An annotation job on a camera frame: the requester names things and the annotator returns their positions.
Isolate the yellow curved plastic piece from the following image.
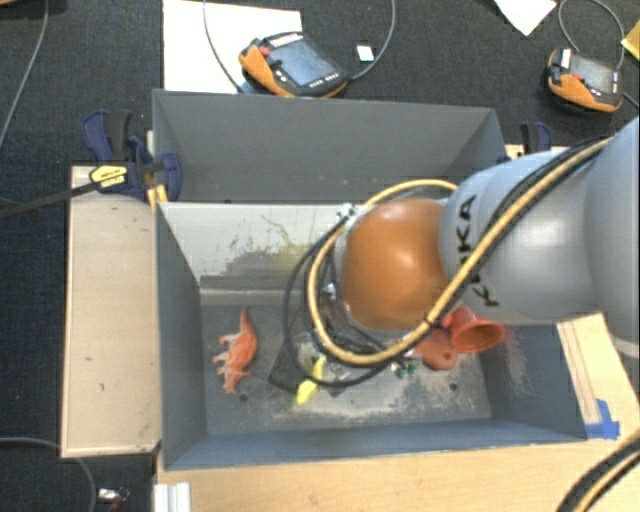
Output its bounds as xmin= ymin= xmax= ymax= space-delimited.
xmin=295 ymin=354 xmax=327 ymax=406

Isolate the pale wood board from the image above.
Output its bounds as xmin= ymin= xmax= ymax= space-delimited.
xmin=60 ymin=164 xmax=163 ymax=459

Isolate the orange-red plastic toy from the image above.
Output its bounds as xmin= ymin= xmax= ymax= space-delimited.
xmin=413 ymin=304 xmax=506 ymax=372

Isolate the orange toy dinosaur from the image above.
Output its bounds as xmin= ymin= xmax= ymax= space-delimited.
xmin=212 ymin=306 xmax=260 ymax=396

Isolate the grey metal bin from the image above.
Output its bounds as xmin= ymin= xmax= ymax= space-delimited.
xmin=151 ymin=88 xmax=589 ymax=472

